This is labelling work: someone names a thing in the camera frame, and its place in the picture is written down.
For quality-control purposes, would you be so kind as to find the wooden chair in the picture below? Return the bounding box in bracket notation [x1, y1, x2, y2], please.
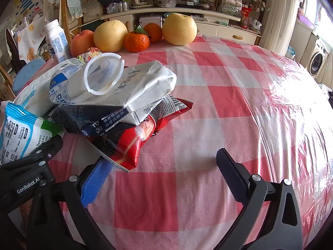
[0, 65, 14, 100]
[59, 0, 86, 43]

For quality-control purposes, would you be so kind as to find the white milk carton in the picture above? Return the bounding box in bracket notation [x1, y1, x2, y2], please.
[51, 61, 177, 136]

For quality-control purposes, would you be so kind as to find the white low cabinet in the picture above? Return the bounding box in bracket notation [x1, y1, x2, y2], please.
[78, 5, 263, 46]

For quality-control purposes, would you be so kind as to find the red apple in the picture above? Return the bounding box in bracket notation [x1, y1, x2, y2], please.
[70, 30, 94, 58]

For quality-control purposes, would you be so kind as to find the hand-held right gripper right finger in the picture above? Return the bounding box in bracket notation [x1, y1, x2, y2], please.
[216, 148, 304, 250]

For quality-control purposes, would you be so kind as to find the white curtain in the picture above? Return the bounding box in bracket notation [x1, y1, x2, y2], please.
[259, 0, 307, 56]

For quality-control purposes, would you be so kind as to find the colourful candy wrapper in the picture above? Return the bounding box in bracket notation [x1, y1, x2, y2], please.
[77, 47, 102, 61]

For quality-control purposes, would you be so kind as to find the blue white wet wipes packet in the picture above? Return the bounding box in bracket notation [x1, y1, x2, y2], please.
[0, 103, 64, 165]

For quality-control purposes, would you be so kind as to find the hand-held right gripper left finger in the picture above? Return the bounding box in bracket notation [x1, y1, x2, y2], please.
[26, 158, 117, 250]

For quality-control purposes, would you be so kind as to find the pink metal case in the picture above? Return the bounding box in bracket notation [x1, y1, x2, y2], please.
[139, 17, 163, 29]

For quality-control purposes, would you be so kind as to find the red snack packet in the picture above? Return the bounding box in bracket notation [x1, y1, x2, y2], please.
[87, 94, 194, 172]

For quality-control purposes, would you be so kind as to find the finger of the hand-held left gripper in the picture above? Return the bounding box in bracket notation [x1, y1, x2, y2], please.
[0, 135, 65, 181]

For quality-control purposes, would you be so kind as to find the yellow pear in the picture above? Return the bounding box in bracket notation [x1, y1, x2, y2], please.
[162, 13, 198, 45]
[94, 19, 128, 53]

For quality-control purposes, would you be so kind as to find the red white checked tablecloth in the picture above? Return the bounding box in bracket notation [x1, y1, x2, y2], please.
[16, 34, 333, 250]

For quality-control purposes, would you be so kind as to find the white Magicday yogurt bottle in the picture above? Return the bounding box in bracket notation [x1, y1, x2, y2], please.
[49, 53, 125, 105]

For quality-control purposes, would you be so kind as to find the white pouch blue feather print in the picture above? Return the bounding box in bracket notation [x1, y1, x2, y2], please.
[14, 59, 84, 118]

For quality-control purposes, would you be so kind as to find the pack of small glass jars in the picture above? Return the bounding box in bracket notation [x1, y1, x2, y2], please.
[107, 2, 131, 13]

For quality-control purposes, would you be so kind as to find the white bottle blue label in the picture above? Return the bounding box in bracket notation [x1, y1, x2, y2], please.
[44, 19, 71, 63]

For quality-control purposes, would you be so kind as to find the blue chair cushion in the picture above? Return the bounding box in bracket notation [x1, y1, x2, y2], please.
[12, 59, 47, 94]

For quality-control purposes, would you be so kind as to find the dark brown chair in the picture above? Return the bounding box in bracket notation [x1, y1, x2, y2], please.
[5, 29, 26, 71]

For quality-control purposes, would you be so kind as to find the clear plastic bag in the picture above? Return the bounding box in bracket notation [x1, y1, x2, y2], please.
[221, 0, 242, 19]

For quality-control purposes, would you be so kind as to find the pale green lace cloth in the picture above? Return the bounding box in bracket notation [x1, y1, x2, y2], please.
[64, 0, 85, 20]

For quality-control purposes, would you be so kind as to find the white washing machine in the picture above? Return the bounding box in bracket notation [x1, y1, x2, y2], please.
[307, 38, 331, 77]

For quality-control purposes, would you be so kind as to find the white cloth orange print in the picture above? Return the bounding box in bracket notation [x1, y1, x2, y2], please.
[17, 16, 50, 60]

